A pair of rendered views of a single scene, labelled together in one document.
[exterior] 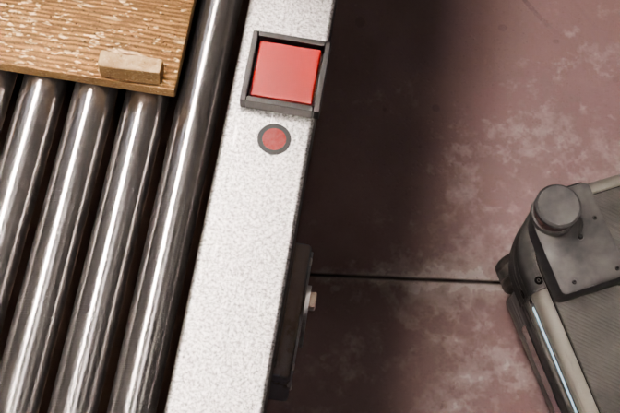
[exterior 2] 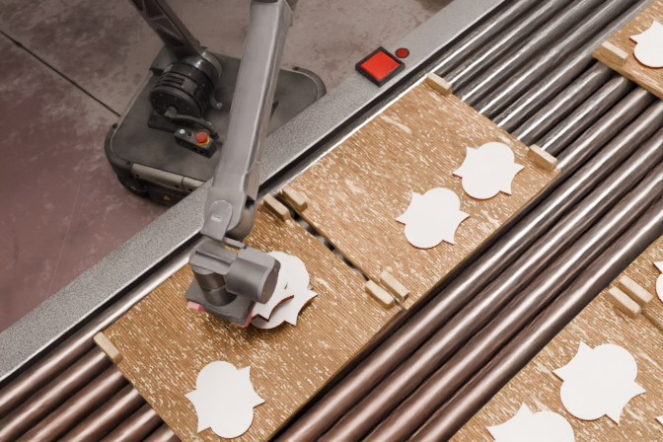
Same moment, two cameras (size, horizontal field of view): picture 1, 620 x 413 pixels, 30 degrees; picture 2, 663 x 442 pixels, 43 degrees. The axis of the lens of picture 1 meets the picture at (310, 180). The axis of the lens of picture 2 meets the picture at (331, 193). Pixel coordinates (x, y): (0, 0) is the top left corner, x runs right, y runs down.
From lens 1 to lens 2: 1.68 m
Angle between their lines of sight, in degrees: 51
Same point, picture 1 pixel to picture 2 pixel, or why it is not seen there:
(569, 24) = not seen: hidden behind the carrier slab
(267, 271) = (438, 18)
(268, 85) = (390, 63)
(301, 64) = (372, 64)
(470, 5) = not seen: hidden behind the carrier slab
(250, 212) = (429, 36)
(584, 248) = not seen: hidden behind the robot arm
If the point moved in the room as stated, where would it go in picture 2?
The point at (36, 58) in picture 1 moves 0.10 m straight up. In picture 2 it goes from (472, 112) to (474, 78)
